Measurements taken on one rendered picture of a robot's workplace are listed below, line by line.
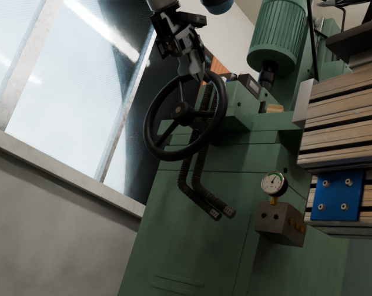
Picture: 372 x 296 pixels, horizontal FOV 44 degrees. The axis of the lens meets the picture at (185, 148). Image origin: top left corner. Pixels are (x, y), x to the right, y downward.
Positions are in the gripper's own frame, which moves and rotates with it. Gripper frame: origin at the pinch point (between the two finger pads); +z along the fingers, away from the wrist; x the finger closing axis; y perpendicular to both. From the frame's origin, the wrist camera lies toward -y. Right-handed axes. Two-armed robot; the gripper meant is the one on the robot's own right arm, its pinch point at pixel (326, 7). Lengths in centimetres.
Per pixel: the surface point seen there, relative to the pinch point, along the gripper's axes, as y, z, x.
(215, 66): -12, 144, -132
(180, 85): -17, 26, 47
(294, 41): -9.1, 13.2, -1.3
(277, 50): -11.1, 15.7, 6.3
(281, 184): -44, -7, 53
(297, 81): -23.1, 14.8, -3.8
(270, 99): -27.2, 18.4, 10.8
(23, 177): -53, 149, 34
